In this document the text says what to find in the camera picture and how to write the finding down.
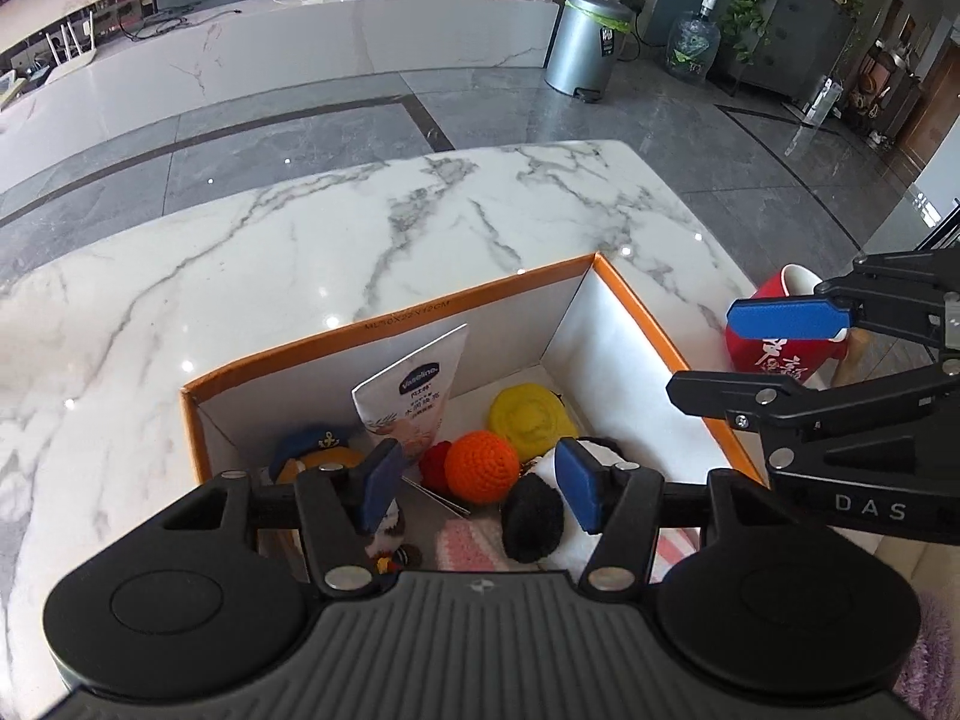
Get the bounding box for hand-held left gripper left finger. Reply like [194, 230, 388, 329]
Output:
[161, 439, 406, 595]

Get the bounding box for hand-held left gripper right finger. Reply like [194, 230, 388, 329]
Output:
[555, 437, 796, 595]

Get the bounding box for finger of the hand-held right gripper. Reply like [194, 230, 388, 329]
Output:
[666, 360, 960, 437]
[726, 249, 960, 352]

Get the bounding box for red crochet ball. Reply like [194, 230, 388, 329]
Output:
[418, 441, 455, 488]

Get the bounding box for panda plush pink striped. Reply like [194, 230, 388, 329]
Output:
[439, 435, 702, 586]

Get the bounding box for red panda plush sailor outfit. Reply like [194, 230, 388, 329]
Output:
[268, 426, 425, 578]

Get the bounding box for yellow crochet toy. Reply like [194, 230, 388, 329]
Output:
[489, 382, 580, 458]

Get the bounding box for white lotion tube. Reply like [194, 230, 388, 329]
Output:
[351, 324, 470, 460]

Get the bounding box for orange crochet ball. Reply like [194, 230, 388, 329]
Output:
[444, 430, 521, 505]

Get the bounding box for orange cardboard box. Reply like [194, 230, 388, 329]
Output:
[180, 251, 772, 593]

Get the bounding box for purple fluffy blanket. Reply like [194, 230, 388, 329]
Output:
[896, 589, 960, 720]

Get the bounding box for brown wooden cabinet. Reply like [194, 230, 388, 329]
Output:
[847, 37, 927, 155]

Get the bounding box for clear water jug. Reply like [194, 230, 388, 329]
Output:
[666, 0, 723, 83]

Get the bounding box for grey metal cabinet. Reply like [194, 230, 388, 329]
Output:
[709, 0, 867, 100]

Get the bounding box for silver pedal trash can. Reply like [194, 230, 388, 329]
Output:
[544, 0, 635, 102]

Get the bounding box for white marble tv cabinet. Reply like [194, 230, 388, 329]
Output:
[0, 0, 562, 137]

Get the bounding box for white router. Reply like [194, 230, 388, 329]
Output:
[43, 11, 97, 82]

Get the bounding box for red mug with wooden handle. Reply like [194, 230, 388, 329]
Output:
[724, 264, 867, 391]

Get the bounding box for black cables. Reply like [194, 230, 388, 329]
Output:
[124, 7, 200, 42]

